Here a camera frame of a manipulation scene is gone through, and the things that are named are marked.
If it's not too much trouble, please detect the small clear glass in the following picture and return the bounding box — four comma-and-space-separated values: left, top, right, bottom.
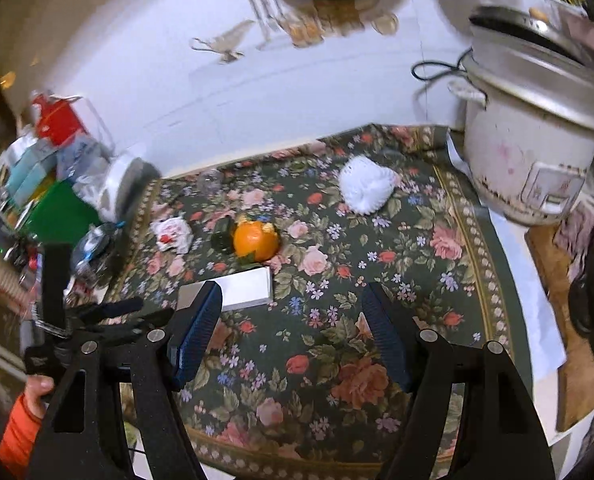
197, 167, 225, 196

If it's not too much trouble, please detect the orange fruit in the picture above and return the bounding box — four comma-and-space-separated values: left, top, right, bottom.
233, 217, 281, 263

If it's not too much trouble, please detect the plastic bag blue print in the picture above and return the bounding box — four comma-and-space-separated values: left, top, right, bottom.
57, 132, 115, 196

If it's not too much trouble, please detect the wooden cutting board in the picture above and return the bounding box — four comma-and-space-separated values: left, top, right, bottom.
524, 220, 594, 433

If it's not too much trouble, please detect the white foam fruit net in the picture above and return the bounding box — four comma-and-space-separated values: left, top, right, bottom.
338, 156, 400, 215

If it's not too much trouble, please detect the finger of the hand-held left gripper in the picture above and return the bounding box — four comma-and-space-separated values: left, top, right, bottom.
39, 243, 74, 332
66, 296, 145, 322

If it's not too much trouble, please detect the person's left forearm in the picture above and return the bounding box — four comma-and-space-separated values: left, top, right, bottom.
0, 394, 48, 478

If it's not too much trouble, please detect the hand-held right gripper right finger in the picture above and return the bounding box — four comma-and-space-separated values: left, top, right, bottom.
361, 281, 553, 480

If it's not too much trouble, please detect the small dark bottle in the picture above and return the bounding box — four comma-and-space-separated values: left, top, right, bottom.
211, 217, 238, 253

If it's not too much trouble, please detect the black power cord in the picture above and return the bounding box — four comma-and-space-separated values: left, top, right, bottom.
411, 47, 473, 126

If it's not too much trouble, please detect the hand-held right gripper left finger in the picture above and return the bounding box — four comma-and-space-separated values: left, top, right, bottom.
27, 280, 224, 480

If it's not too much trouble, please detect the white box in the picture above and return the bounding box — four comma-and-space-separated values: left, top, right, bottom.
177, 266, 274, 313

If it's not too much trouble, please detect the white rice cooker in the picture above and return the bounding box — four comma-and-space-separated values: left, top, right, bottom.
450, 5, 594, 226

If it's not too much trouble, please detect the red container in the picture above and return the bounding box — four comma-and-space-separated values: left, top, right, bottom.
31, 91, 90, 146

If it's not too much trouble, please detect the teal tissue box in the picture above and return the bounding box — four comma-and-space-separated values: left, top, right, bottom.
0, 140, 60, 201

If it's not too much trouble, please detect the floral cloth mat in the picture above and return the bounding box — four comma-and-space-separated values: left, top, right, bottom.
97, 122, 535, 480

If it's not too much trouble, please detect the person's left hand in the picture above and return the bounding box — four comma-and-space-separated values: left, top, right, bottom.
26, 375, 56, 420

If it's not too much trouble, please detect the tissue red print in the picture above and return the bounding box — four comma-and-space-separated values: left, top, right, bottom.
151, 216, 194, 255

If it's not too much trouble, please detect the white round appliance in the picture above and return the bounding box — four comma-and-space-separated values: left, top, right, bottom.
94, 156, 162, 225

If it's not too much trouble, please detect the green box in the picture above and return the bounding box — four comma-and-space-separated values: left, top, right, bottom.
14, 180, 102, 243

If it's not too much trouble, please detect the glass jar with lid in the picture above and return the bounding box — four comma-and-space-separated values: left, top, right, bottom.
69, 222, 128, 286

